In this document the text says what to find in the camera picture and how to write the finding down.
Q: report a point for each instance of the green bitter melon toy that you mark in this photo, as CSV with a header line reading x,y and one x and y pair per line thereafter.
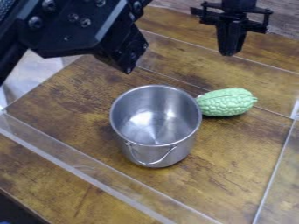
x,y
225,102

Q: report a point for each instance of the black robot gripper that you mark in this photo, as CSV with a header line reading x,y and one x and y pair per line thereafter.
x,y
230,44

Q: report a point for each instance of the stainless steel pot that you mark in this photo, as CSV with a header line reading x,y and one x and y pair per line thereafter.
x,y
154,119

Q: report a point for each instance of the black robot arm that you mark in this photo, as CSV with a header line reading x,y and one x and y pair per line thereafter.
x,y
58,28

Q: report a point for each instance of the clear acrylic enclosure wall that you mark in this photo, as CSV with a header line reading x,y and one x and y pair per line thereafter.
x,y
60,161

